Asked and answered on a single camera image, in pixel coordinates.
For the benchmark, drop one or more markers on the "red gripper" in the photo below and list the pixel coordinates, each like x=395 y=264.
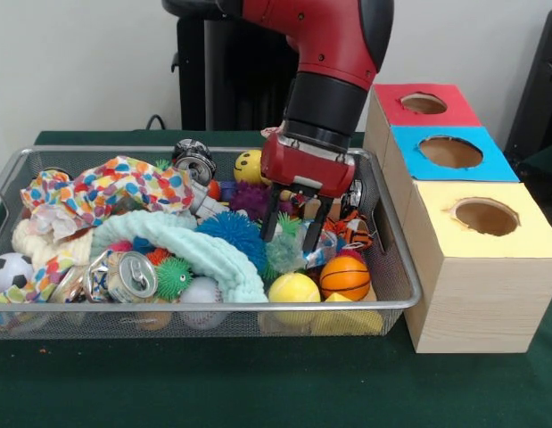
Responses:
x=302 y=162

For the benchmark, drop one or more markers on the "crushed clear plastic bottle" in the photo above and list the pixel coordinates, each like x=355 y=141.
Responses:
x=284 y=255

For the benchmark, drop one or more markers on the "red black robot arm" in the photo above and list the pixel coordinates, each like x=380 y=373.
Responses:
x=329 y=40

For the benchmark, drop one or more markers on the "wooden box with three holes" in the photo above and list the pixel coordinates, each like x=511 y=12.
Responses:
x=480 y=303

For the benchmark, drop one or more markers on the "silver mesh bin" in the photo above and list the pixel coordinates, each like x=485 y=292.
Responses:
x=101 y=323

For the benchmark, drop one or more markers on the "purple spiky toy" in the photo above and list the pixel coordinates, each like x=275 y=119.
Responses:
x=251 y=196

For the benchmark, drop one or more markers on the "blue spiky ball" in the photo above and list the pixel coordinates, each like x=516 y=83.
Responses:
x=235 y=234

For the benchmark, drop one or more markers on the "yellow smiley ball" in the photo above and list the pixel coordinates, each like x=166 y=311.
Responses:
x=249 y=167

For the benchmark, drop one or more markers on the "orange basketball toy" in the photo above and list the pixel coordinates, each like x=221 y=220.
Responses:
x=344 y=278

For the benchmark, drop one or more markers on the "mint green cloth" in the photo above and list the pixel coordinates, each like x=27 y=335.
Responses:
x=191 y=245

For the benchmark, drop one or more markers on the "dark green tablecloth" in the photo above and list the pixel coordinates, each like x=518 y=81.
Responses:
x=257 y=383
x=543 y=161

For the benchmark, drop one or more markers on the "crushed silver can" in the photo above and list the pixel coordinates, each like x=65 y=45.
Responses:
x=128 y=276

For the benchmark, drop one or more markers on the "colourful polka dot cloth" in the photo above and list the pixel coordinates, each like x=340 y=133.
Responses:
x=119 y=183

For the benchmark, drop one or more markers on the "black chair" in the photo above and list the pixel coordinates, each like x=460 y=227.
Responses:
x=538 y=89

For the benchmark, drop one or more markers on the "small soccer ball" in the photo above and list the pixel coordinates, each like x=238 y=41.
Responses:
x=10 y=274

